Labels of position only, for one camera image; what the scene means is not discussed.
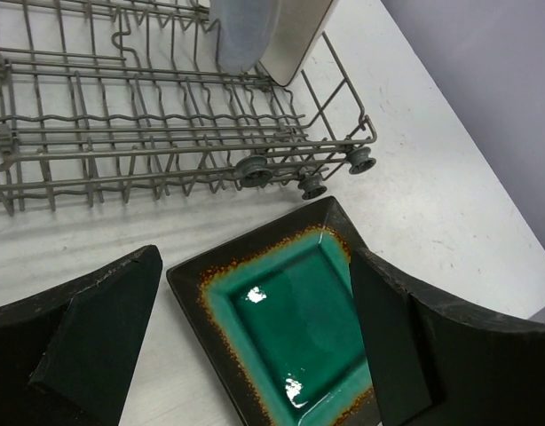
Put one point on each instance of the green square glazed plate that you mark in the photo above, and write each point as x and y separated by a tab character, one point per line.
273	311

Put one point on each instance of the grey wire dish rack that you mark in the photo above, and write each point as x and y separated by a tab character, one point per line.
103	99

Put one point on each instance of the white rectangular plate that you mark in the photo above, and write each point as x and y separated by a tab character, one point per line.
299	27

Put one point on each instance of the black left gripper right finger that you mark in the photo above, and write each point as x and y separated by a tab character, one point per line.
437	359

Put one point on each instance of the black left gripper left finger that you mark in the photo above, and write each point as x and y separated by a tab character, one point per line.
68	354

